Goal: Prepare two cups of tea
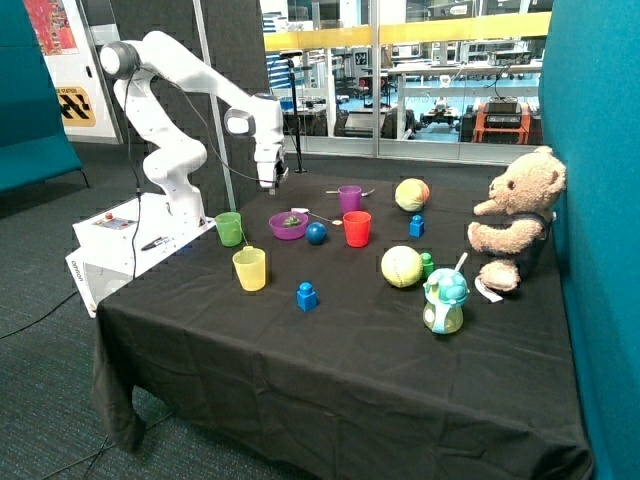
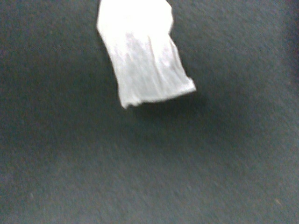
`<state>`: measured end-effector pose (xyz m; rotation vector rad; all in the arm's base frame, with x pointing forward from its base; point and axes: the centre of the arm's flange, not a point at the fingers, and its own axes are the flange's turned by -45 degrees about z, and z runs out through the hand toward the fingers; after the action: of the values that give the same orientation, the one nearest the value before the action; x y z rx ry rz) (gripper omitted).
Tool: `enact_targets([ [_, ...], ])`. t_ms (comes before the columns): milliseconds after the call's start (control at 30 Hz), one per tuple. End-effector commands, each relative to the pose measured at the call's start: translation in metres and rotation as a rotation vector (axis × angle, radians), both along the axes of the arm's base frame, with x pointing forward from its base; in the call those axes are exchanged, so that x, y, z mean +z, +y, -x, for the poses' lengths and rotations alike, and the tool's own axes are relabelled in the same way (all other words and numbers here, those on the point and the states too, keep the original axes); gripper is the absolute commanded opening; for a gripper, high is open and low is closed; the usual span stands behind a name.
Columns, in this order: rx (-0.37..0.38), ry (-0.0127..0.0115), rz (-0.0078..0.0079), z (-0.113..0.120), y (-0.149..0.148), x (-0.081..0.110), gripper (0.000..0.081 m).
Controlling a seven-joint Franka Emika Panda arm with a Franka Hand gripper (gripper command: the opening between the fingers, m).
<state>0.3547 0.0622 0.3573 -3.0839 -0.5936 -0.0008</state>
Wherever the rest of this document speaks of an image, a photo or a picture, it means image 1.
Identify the yellow-green soft ball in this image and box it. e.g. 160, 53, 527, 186
381, 246, 423, 288

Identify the blue toy block front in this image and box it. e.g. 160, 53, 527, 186
296, 281, 318, 312

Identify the orange-yellow soft ball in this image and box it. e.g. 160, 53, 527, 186
394, 178, 430, 212

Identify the blue toy block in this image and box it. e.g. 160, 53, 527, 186
296, 281, 318, 312
409, 215, 425, 238

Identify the teal sofa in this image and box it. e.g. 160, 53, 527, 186
1, 0, 82, 192

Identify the orange mobile robot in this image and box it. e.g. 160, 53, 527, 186
471, 97, 543, 146

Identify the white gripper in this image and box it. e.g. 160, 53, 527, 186
254, 144, 289, 195

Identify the green toy vegetable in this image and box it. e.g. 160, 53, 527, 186
282, 215, 301, 228

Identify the metal spoon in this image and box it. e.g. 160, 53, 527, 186
325, 188, 375, 197

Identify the black pen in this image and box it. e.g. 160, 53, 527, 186
141, 238, 164, 251

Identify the blue ball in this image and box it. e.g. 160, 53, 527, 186
305, 222, 327, 245

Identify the black tablecloth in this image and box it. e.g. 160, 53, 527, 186
92, 174, 595, 479

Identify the blue toy block back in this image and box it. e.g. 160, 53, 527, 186
409, 215, 425, 238

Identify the yellow plastic cup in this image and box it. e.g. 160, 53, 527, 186
232, 246, 266, 292

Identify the teal sippy cup with straw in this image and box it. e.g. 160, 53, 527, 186
423, 252, 469, 335

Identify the white robot control box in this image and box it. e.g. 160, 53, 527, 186
66, 193, 215, 317

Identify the brown teddy bear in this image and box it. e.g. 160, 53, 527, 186
467, 146, 566, 292

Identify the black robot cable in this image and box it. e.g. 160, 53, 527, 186
122, 69, 261, 279

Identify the black camera tripod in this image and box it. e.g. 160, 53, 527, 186
279, 49, 306, 174

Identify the teal partition wall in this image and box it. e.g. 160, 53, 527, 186
540, 1, 639, 479

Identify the red plastic cup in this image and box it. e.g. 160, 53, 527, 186
343, 211, 372, 248

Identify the green plastic cup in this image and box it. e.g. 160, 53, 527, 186
214, 212, 243, 247

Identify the purple plastic cup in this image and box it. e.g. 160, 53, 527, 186
338, 185, 362, 214

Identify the purple plastic bowl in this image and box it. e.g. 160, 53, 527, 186
269, 211, 308, 241

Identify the green toy block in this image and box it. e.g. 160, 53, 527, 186
420, 252, 435, 279

